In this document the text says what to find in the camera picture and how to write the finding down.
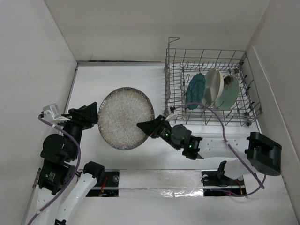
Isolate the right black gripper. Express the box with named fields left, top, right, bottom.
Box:
left=137, top=115, right=180, bottom=151

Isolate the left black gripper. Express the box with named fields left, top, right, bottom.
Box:
left=56, top=100, right=98, bottom=158

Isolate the speckled brown round plate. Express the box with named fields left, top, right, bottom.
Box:
left=97, top=87, right=155, bottom=150

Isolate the teal scalloped plate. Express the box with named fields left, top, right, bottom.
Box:
left=186, top=73, right=206, bottom=110

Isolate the cream lobed plate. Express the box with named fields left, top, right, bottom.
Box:
left=202, top=68, right=224, bottom=107

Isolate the light green flower plate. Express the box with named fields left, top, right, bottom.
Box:
left=214, top=75, right=240, bottom=110

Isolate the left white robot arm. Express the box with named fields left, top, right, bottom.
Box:
left=28, top=102, right=105, bottom=225

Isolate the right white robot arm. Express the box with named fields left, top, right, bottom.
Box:
left=137, top=115, right=282, bottom=184

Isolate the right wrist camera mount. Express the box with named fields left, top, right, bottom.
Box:
left=165, top=106, right=178, bottom=121

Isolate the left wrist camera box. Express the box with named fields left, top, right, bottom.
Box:
left=41, top=103, right=71, bottom=124

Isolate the grey wire dish rack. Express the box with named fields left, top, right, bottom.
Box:
left=165, top=37, right=263, bottom=126

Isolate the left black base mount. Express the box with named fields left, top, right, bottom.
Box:
left=86, top=170, right=120, bottom=197

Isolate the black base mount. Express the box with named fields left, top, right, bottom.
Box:
left=86, top=170, right=120, bottom=197
left=201, top=161, right=247, bottom=197

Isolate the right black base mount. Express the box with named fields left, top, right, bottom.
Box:
left=201, top=161, right=247, bottom=197

